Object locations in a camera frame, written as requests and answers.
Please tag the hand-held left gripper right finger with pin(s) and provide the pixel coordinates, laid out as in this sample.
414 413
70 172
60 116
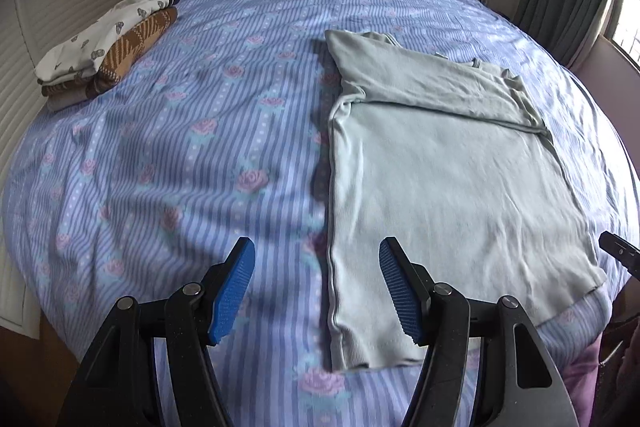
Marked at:
400 294

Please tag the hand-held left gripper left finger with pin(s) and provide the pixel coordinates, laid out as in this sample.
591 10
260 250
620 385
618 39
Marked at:
231 294

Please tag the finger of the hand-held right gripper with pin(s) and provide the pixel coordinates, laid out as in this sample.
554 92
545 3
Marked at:
620 251

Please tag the light green shirt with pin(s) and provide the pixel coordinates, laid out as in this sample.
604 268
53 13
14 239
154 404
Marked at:
440 187

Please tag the purple blanket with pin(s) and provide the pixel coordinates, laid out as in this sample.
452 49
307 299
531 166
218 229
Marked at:
582 387

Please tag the blue striped floral bed sheet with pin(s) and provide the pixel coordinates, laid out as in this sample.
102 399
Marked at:
200 147

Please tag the window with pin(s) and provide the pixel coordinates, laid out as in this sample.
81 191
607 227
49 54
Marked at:
627 19

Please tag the grey folded cloth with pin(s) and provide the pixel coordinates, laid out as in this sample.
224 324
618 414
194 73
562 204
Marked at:
65 99

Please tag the brown patterned folded cloth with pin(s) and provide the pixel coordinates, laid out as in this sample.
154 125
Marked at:
130 49

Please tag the white butterfly print folded cloth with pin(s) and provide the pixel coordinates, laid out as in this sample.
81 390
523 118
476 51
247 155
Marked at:
105 37

